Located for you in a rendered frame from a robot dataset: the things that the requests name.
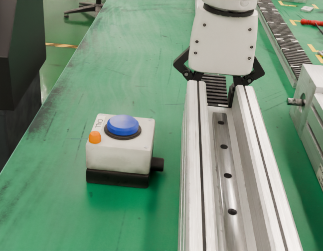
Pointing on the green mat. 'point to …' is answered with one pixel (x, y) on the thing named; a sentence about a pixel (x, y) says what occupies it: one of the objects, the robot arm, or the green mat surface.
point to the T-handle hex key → (316, 24)
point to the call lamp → (94, 137)
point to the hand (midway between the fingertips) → (213, 98)
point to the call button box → (122, 155)
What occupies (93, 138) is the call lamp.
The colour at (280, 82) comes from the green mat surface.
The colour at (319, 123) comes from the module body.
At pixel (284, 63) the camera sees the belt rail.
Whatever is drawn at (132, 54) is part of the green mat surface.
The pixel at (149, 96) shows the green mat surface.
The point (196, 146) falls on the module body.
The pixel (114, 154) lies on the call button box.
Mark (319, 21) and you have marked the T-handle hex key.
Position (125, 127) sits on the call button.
